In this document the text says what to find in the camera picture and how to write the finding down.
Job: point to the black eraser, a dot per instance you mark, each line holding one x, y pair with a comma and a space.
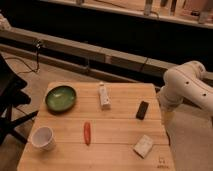
142, 110

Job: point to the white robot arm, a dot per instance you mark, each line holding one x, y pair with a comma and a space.
185, 81

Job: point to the white sponge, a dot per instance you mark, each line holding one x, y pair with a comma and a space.
143, 146

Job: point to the red chili pepper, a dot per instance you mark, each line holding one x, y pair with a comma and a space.
87, 133

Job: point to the green bowl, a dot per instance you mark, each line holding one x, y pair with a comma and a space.
60, 99

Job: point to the white paper cup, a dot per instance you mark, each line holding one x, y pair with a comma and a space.
43, 138

